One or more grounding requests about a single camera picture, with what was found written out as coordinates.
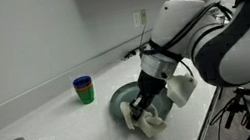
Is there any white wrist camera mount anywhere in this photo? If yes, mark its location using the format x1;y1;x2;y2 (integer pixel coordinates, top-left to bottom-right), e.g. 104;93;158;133
164;71;202;111

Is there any green plastic cup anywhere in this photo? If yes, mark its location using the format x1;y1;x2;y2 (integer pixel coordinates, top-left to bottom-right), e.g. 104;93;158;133
75;85;97;107

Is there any orange plastic cup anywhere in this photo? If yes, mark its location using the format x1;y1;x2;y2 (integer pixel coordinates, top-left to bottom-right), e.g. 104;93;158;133
74;83;95;94

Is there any dark green plate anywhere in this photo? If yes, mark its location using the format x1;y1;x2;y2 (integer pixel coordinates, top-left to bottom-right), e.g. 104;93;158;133
105;75;176;130

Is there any blue plastic cup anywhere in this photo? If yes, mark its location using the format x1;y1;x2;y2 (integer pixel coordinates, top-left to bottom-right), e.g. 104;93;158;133
72;74;94;90

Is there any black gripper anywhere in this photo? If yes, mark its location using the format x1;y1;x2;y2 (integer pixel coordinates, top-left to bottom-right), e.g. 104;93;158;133
124;66;173;122

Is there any white wall outlet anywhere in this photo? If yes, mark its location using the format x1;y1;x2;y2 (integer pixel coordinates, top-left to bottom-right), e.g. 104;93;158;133
131;11;142;29

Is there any beige wall outlet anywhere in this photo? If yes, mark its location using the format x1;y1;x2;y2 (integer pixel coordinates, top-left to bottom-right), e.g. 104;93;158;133
139;8;149;26

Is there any white towel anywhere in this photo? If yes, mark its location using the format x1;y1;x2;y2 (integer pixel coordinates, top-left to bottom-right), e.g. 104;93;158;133
118;94;170;140

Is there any thin black counter cable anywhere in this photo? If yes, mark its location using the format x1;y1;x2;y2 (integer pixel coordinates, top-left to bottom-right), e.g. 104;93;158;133
119;25;151;61

